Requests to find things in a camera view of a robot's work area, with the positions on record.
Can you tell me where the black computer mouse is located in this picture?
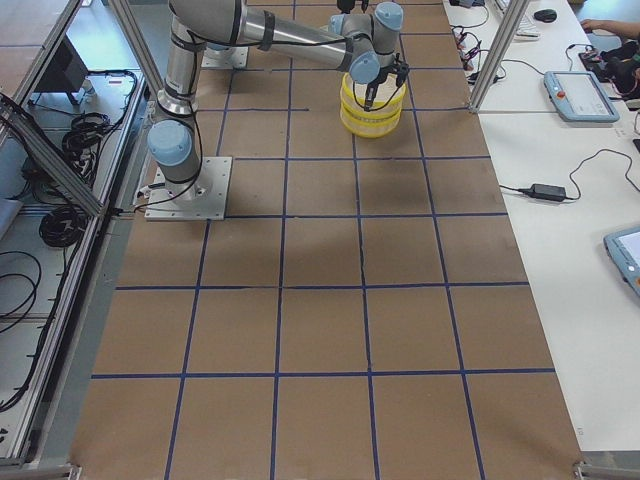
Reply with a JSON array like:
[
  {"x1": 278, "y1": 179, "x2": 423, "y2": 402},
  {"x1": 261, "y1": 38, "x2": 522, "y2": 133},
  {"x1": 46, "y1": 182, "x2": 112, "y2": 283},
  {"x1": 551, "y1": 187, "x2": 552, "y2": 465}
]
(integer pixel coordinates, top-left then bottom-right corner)
[{"x1": 533, "y1": 9, "x2": 558, "y2": 23}]

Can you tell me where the blue teach pendant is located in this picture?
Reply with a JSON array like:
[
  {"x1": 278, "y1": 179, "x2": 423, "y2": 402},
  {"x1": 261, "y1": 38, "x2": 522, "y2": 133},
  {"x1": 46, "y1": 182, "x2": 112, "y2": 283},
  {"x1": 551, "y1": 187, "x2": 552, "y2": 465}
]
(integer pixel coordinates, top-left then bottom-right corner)
[
  {"x1": 603, "y1": 226, "x2": 639, "y2": 295},
  {"x1": 543, "y1": 71, "x2": 619, "y2": 123}
]

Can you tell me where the black coiled cable bundle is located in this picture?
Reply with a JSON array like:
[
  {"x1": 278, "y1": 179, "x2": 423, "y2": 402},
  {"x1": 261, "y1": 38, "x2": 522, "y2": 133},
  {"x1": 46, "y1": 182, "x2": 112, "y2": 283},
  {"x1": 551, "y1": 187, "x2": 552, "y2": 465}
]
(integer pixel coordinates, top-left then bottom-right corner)
[{"x1": 38, "y1": 205, "x2": 87, "y2": 248}]

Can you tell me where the person hand at desk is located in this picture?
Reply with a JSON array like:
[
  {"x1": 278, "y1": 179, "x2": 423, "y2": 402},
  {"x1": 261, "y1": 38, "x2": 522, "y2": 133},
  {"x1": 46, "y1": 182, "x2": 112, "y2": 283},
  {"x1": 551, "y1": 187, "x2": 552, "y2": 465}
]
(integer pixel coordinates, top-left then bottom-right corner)
[{"x1": 580, "y1": 19, "x2": 616, "y2": 35}]

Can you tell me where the yellow steamer layer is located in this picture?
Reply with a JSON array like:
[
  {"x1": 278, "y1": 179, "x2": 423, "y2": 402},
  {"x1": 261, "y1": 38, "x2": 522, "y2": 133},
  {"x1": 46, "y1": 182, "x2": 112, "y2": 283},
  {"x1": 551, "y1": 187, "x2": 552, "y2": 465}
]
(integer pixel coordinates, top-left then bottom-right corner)
[
  {"x1": 340, "y1": 106, "x2": 402, "y2": 139},
  {"x1": 340, "y1": 73, "x2": 406, "y2": 118}
]

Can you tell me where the aluminium frame post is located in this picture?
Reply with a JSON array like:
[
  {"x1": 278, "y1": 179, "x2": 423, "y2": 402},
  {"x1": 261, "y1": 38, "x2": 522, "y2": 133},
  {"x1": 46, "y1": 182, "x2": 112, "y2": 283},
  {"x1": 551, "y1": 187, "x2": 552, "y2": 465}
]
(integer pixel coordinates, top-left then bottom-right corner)
[{"x1": 468, "y1": 0, "x2": 529, "y2": 113}]

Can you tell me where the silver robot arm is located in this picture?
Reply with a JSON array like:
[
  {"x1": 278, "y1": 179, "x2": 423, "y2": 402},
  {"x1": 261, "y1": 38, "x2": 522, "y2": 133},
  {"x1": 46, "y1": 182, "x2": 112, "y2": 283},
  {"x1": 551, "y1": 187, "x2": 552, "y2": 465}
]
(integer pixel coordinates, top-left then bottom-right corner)
[{"x1": 147, "y1": 1, "x2": 409, "y2": 211}]

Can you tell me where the black power adapter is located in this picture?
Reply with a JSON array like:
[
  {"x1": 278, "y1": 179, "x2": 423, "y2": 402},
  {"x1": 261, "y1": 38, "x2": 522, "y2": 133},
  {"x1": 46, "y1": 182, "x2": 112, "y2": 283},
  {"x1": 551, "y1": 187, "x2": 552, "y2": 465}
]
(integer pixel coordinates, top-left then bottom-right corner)
[{"x1": 518, "y1": 183, "x2": 568, "y2": 202}]

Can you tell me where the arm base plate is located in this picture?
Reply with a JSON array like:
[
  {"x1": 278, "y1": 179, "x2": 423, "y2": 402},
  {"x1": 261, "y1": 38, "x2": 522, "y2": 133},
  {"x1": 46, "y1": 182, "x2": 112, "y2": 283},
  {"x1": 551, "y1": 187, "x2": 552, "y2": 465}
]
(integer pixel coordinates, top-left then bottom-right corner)
[
  {"x1": 201, "y1": 45, "x2": 249, "y2": 70},
  {"x1": 144, "y1": 157, "x2": 232, "y2": 221}
]

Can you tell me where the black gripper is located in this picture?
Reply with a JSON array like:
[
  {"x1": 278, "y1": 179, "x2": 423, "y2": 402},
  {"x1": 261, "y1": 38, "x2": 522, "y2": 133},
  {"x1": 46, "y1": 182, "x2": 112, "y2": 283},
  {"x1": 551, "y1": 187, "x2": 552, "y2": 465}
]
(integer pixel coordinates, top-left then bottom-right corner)
[
  {"x1": 336, "y1": 0, "x2": 369, "y2": 12},
  {"x1": 364, "y1": 52, "x2": 408, "y2": 111}
]

